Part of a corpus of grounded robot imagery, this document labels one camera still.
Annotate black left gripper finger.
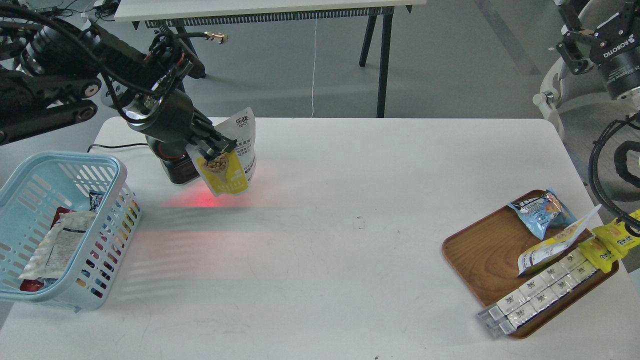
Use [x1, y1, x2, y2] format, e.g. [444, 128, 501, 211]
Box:
[186, 136, 221, 161]
[192, 111, 237, 154]

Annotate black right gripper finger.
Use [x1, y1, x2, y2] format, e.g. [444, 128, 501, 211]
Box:
[612, 0, 640, 35]
[556, 0, 601, 75]

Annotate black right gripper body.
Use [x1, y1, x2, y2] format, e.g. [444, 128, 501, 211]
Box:
[592, 32, 640, 100]

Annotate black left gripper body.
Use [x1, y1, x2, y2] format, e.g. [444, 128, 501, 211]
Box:
[123, 89, 196, 147]

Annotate yellow white bean snack pouch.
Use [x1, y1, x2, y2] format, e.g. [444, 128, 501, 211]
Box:
[186, 107, 256, 196]

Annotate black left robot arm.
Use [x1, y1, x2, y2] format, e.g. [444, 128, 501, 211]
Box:
[1, 1, 238, 161]

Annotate dark blue snack in basket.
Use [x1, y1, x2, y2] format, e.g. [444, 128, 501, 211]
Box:
[89, 191, 106, 213]

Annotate light blue plastic basket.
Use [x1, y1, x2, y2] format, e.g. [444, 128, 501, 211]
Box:
[0, 151, 142, 312]

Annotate blue snack bag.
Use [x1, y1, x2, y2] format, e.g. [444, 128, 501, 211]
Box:
[507, 187, 577, 240]

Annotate white snack pack in basket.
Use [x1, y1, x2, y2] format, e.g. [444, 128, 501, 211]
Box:
[18, 210, 97, 280]

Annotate yellow cartoon snack bag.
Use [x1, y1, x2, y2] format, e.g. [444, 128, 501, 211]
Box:
[578, 218, 640, 274]

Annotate black barcode scanner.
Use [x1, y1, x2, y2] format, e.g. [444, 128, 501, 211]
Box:
[145, 136, 200, 185]

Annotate white background table black legs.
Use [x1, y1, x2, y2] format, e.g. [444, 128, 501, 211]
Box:
[114, 0, 426, 117]

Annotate silver white biscuit pack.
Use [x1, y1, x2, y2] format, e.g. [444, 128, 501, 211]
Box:
[477, 249, 597, 338]

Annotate black scanner cable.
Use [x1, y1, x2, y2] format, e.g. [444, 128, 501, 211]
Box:
[87, 143, 149, 153]

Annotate white hanging cable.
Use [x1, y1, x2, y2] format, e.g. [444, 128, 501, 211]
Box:
[311, 19, 318, 118]

